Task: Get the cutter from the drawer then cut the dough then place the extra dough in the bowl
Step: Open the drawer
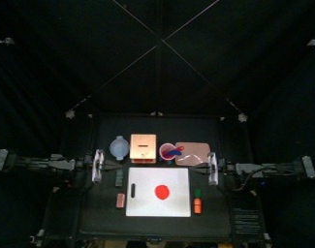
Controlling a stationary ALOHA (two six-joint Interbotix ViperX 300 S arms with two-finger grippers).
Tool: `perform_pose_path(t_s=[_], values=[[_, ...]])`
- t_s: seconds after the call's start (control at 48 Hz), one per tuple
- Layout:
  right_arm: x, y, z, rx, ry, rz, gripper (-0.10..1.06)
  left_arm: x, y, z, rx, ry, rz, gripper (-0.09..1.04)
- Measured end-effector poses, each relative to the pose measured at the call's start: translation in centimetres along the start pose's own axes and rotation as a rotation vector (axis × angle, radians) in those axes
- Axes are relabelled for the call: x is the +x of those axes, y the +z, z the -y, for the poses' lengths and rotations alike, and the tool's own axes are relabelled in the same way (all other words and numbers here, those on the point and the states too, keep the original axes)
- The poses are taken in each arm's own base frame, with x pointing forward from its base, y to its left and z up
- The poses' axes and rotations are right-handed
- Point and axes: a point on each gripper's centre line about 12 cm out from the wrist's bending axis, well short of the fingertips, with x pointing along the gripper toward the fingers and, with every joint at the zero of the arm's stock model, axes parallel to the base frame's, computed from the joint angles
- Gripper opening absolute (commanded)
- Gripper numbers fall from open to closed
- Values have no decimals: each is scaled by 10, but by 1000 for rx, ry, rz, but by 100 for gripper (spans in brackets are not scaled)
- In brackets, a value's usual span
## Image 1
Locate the dark grey toy block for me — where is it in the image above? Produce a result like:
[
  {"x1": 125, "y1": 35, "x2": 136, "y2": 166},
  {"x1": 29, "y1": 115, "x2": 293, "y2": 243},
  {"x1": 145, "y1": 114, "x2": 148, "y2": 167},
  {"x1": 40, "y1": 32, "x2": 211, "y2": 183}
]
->
[{"x1": 115, "y1": 170, "x2": 125, "y2": 188}]

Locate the pink cup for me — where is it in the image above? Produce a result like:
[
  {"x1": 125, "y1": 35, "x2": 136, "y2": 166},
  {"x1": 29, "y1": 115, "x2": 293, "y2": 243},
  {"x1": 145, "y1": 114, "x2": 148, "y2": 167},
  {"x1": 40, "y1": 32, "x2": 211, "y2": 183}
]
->
[{"x1": 159, "y1": 142, "x2": 181, "y2": 161}]

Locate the white cutting board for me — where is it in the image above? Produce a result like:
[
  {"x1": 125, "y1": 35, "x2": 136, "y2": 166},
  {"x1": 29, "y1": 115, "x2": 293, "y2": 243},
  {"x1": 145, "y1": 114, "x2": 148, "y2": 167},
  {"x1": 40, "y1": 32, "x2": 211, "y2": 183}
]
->
[{"x1": 125, "y1": 167, "x2": 192, "y2": 218}]

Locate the red dough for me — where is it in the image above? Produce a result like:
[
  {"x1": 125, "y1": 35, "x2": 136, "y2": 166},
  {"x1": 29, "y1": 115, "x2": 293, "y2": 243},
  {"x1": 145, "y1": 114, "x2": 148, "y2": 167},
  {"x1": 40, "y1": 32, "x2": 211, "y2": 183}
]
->
[{"x1": 153, "y1": 184, "x2": 172, "y2": 202}]

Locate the red drawer with wooden knob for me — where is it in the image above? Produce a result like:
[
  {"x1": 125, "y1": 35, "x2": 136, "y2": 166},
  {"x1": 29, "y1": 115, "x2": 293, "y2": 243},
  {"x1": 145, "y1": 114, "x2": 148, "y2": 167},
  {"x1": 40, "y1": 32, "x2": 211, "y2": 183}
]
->
[{"x1": 131, "y1": 157, "x2": 157, "y2": 165}]

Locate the thin frame cord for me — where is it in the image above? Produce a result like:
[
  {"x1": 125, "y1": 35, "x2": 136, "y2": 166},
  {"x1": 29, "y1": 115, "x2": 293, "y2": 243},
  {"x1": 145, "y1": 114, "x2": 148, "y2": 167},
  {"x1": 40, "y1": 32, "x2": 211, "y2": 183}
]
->
[
  {"x1": 70, "y1": 0, "x2": 220, "y2": 110},
  {"x1": 111, "y1": 0, "x2": 244, "y2": 114}
]

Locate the pink plastic tray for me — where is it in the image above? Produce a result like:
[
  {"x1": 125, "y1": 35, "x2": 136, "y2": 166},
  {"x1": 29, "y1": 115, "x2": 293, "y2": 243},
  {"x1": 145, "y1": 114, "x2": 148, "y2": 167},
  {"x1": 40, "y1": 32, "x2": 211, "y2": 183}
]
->
[{"x1": 175, "y1": 141, "x2": 212, "y2": 167}]

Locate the orange toy carrot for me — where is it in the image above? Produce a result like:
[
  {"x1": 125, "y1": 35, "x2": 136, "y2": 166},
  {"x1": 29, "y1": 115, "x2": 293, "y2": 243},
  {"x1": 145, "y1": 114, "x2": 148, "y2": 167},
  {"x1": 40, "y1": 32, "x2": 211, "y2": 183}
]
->
[{"x1": 194, "y1": 188, "x2": 204, "y2": 215}]

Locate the blue toy utensil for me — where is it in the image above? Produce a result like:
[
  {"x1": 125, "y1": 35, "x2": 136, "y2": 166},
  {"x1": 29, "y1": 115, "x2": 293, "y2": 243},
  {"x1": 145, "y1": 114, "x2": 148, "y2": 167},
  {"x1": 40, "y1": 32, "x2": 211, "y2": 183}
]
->
[{"x1": 165, "y1": 148, "x2": 183, "y2": 159}]

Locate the pink red toy block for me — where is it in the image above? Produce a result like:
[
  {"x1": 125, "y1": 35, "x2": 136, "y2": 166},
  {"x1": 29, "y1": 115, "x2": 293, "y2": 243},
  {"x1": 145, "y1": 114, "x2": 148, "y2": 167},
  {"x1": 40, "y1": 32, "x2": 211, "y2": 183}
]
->
[{"x1": 116, "y1": 193, "x2": 127, "y2": 209}]

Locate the wooden drawer box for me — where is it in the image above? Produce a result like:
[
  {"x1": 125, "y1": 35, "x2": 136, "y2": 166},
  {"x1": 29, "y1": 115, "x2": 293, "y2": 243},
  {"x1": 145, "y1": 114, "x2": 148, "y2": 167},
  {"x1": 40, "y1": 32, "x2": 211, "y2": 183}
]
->
[{"x1": 129, "y1": 134, "x2": 159, "y2": 165}]

